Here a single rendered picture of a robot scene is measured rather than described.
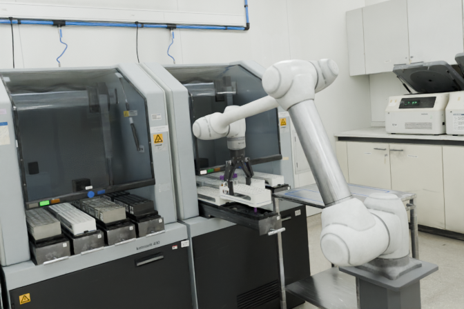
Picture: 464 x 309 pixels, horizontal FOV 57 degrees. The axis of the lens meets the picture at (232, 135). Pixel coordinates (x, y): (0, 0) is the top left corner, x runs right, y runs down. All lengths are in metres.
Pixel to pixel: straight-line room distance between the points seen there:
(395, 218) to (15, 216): 1.54
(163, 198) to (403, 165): 2.60
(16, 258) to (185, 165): 0.89
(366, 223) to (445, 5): 3.11
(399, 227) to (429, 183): 2.56
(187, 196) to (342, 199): 1.07
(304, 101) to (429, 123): 2.62
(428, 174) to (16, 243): 3.29
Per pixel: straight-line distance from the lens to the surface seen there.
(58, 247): 2.06
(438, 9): 4.39
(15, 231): 2.10
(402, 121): 4.23
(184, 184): 2.33
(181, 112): 2.30
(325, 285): 2.61
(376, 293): 1.72
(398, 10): 4.60
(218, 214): 2.26
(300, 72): 1.57
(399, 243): 1.66
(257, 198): 2.00
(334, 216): 1.48
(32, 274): 2.06
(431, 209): 4.23
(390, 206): 1.62
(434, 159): 4.11
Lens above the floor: 1.37
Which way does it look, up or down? 5 degrees down
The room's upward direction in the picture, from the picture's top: 5 degrees counter-clockwise
